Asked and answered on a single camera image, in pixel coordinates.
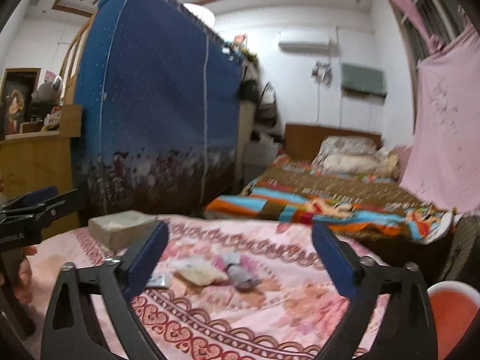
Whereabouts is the small white wrapper trash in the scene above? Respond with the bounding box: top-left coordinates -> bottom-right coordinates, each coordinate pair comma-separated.
145,273 -> 173,289

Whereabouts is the cream paper trash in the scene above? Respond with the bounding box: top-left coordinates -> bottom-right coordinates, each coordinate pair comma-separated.
175,258 -> 228,287

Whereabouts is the grey sock trash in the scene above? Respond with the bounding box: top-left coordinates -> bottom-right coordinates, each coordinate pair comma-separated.
221,251 -> 260,292

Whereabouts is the person's left hand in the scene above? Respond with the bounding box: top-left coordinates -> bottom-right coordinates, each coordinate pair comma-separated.
10,245 -> 38,306

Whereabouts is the wooden desk cabinet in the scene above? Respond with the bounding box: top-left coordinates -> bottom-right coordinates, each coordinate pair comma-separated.
0,103 -> 84,241

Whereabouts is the grey tissue box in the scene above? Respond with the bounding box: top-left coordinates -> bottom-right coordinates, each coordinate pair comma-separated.
88,211 -> 157,252

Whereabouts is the red bin with white rim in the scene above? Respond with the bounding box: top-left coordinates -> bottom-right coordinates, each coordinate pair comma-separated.
428,280 -> 479,359

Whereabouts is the grey knitted chair cover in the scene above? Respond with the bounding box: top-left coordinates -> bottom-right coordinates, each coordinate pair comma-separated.
439,216 -> 480,290

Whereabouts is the grey plush toy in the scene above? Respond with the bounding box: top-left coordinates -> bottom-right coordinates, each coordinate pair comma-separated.
32,76 -> 63,104

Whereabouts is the pink floral bed blanket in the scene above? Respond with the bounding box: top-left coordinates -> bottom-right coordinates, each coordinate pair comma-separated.
22,214 -> 392,360

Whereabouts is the framed cartoon picture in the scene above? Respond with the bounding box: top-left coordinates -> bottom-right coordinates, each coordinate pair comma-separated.
1,67 -> 41,136

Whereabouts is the blue fabric wardrobe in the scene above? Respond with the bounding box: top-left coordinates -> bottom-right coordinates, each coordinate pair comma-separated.
72,0 -> 243,218

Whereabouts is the pink sheet over window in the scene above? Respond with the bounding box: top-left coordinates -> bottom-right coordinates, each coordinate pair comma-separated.
400,24 -> 480,212

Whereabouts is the colourful striped bed blanket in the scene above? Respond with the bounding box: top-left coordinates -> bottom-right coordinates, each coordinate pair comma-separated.
205,154 -> 455,245

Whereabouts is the white drawer nightstand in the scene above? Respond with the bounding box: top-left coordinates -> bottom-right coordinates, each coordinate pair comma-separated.
243,141 -> 281,185

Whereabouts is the floral pillow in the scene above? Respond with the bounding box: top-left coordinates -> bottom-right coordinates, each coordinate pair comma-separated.
318,136 -> 377,157

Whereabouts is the wooden bed headboard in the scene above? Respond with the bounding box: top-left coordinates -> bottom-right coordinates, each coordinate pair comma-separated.
284,123 -> 383,162

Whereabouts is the grey hanging handbag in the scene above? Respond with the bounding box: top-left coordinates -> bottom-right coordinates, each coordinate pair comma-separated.
255,82 -> 278,128

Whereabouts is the black hanging bag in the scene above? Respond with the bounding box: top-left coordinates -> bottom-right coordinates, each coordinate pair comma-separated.
238,66 -> 260,104

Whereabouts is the pink tied curtain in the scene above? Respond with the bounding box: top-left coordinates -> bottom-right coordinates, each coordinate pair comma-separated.
390,0 -> 446,55

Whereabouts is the green covered wall box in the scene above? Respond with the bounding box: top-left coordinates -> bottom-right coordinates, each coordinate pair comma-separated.
341,63 -> 387,97

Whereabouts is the wall socket with plugs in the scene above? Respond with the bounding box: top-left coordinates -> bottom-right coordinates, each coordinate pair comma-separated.
312,61 -> 333,88

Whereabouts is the white wall air conditioner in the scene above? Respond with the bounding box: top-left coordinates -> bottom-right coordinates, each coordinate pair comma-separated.
278,41 -> 330,54

